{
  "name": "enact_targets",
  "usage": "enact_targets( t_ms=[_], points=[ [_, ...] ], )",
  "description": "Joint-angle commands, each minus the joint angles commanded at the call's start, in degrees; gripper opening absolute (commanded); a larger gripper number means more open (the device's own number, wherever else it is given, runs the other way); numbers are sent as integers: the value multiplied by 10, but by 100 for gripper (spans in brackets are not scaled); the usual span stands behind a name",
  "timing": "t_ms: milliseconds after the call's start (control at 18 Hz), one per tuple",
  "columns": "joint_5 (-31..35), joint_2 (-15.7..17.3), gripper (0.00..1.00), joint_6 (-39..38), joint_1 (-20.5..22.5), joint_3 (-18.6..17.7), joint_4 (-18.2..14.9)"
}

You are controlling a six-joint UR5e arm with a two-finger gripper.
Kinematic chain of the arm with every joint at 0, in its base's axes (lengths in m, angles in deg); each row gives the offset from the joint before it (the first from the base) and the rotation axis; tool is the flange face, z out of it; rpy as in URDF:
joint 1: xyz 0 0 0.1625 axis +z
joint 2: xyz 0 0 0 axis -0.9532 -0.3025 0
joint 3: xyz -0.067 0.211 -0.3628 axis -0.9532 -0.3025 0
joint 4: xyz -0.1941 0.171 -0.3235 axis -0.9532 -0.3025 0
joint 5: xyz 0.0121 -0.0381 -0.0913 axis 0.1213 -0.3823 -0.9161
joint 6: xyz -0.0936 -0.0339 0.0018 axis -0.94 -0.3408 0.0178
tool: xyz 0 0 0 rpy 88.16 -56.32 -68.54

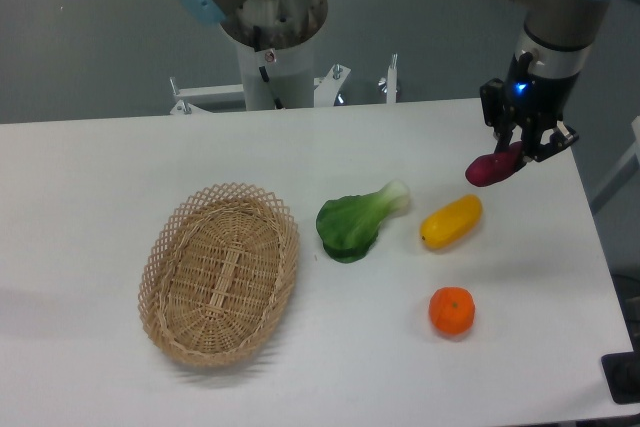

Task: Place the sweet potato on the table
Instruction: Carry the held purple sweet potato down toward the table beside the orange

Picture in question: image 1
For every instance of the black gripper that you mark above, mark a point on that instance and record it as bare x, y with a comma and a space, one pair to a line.
535, 104

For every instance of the orange tangerine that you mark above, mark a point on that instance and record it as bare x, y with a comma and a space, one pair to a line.
452, 310

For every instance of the yellow mango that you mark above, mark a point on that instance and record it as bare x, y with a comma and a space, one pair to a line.
452, 222

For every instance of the oval wicker basket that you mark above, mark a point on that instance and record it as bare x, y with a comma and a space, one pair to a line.
219, 276

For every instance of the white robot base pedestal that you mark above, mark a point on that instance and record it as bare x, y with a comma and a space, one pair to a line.
275, 57

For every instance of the purple sweet potato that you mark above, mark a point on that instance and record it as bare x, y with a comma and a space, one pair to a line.
496, 167

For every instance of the green bok choy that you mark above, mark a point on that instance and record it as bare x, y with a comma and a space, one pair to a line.
349, 226

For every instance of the black device at table edge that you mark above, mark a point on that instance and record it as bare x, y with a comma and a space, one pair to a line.
622, 375

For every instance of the white metal frame bracket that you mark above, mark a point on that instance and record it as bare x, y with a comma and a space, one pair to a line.
264, 92

